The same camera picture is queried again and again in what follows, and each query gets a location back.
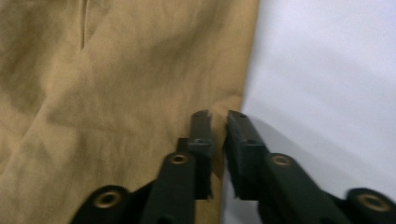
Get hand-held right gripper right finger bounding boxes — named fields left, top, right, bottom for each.
left=223, top=109, right=271, bottom=202

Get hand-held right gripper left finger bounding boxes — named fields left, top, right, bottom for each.
left=177, top=109, right=217, bottom=201

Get tan pants with mushroom print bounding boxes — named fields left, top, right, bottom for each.
left=0, top=0, right=261, bottom=224

